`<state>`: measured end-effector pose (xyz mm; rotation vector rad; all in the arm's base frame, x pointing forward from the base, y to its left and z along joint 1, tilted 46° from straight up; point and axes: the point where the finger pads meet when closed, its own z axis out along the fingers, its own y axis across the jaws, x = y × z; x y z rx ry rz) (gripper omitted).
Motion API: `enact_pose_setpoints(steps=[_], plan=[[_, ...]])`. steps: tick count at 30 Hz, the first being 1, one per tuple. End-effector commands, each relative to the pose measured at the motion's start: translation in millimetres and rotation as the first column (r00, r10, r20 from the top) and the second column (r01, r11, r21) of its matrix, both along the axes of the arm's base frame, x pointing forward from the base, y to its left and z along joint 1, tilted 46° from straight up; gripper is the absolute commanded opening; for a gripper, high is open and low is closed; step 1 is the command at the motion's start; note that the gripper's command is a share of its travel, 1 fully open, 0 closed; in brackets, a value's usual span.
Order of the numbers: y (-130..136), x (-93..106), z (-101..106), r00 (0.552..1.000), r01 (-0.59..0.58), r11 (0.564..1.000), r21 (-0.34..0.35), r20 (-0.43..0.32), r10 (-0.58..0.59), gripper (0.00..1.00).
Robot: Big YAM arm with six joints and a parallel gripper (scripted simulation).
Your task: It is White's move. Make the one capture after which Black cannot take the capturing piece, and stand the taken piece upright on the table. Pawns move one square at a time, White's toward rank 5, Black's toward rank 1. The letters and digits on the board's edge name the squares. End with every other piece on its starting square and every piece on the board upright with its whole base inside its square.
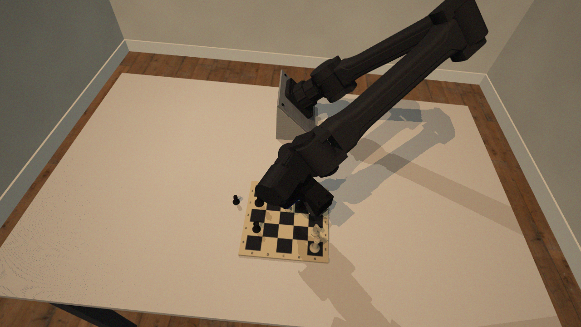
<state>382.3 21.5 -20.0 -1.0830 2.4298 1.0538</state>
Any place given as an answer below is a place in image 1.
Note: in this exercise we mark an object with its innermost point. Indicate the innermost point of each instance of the black and cream chessboard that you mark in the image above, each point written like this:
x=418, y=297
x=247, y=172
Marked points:
x=284, y=235

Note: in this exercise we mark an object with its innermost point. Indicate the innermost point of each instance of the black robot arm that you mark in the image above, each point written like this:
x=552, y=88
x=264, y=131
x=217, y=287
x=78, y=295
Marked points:
x=455, y=30

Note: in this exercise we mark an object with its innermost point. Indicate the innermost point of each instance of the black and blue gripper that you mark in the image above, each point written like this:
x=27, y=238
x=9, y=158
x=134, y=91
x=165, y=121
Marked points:
x=286, y=204

